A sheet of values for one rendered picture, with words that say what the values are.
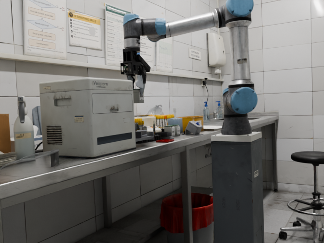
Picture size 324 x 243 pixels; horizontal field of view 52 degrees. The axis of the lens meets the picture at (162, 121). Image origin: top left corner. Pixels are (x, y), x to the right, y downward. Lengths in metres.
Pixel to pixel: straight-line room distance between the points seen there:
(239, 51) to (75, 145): 0.81
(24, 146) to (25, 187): 0.33
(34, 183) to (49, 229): 1.02
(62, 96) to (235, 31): 0.80
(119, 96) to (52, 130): 0.30
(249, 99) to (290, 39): 2.61
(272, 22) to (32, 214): 3.25
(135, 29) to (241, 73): 0.51
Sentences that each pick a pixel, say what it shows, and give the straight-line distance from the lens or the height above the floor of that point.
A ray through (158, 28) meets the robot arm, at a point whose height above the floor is 1.40.
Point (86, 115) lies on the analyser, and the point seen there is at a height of 1.03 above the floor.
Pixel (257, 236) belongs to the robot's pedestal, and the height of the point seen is 0.40.
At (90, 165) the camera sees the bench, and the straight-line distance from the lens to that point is 1.19.
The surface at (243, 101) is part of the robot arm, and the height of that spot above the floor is 1.06.
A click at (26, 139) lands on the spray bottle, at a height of 0.96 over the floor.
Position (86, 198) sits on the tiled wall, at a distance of 2.20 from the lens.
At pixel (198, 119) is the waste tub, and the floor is 0.96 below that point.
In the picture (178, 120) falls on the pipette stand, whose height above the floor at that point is 0.96.
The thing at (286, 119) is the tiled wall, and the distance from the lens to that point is 4.05.
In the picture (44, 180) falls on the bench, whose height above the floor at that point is 0.85.
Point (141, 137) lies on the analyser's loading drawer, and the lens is 1.53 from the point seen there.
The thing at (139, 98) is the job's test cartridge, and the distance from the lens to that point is 1.53.
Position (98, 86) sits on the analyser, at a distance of 1.28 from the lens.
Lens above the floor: 1.07
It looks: 3 degrees down
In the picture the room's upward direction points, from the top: 2 degrees counter-clockwise
